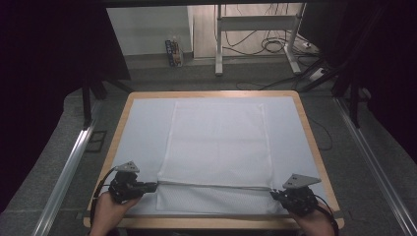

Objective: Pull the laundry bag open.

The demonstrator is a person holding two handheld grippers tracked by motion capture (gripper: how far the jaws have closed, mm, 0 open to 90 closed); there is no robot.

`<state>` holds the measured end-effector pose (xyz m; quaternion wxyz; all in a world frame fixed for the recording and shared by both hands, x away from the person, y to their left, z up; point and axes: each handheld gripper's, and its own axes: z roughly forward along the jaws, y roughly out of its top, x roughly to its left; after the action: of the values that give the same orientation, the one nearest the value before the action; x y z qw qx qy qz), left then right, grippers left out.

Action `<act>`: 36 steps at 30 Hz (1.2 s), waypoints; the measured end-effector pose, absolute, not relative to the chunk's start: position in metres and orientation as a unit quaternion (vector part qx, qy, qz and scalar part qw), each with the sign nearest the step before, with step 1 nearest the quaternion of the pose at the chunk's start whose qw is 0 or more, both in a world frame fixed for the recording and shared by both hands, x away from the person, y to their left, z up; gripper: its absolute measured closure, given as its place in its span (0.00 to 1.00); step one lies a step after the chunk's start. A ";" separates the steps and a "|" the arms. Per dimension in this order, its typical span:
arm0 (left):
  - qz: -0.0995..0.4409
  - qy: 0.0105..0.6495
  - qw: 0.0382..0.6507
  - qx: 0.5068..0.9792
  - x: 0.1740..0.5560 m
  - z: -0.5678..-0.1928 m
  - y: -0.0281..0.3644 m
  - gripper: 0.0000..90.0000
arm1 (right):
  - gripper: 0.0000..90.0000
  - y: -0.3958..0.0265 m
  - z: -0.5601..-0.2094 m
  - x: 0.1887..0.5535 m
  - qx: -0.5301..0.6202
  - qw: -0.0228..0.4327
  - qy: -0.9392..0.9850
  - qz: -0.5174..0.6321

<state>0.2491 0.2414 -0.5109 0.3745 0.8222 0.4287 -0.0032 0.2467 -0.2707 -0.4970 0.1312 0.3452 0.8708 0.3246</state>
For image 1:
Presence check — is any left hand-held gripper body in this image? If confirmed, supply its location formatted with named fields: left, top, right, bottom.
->
left=107, top=160, right=149, bottom=205

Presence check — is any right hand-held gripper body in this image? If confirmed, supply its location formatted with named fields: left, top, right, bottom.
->
left=277, top=173, right=323, bottom=217

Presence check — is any white mesh laundry bag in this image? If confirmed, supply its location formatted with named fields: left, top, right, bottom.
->
left=155, top=99, right=283, bottom=214

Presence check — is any person's right hand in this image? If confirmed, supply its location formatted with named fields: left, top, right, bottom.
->
left=287, top=201, right=338, bottom=236

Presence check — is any person's left hand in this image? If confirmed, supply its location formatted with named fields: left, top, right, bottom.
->
left=89, top=191, right=143, bottom=236

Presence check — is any pale blue table mat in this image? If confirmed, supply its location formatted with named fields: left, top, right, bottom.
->
left=102, top=95, right=328, bottom=218

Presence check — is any black metal stand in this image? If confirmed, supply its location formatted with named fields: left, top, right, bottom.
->
left=296, top=58, right=363, bottom=130
left=81, top=73, right=134, bottom=131

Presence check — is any white power strip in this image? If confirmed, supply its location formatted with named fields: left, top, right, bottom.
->
left=308, top=67, right=329, bottom=83

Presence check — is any blue printed box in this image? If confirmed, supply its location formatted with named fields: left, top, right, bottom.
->
left=164, top=38, right=185, bottom=69

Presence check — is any dark curtain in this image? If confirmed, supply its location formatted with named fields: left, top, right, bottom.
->
left=299, top=0, right=417, bottom=166
left=0, top=0, right=132, bottom=214

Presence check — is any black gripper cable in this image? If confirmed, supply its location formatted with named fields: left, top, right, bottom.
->
left=89, top=166, right=118, bottom=227
left=314, top=194, right=340, bottom=236

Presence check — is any black floor frame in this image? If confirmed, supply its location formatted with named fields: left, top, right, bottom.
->
left=85, top=130, right=108, bottom=153

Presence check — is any aluminium floor rail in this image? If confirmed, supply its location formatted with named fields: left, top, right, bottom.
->
left=333, top=96, right=417, bottom=236
left=30, top=100, right=103, bottom=236

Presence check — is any thin black floor cable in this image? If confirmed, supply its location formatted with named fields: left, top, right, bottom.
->
left=308, top=115, right=334, bottom=152

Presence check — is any tangle of black floor cables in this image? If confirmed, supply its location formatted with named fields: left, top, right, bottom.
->
left=221, top=3, right=313, bottom=57

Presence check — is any white metal desk frame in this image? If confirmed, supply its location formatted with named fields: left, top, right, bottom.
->
left=213, top=3, right=308, bottom=77

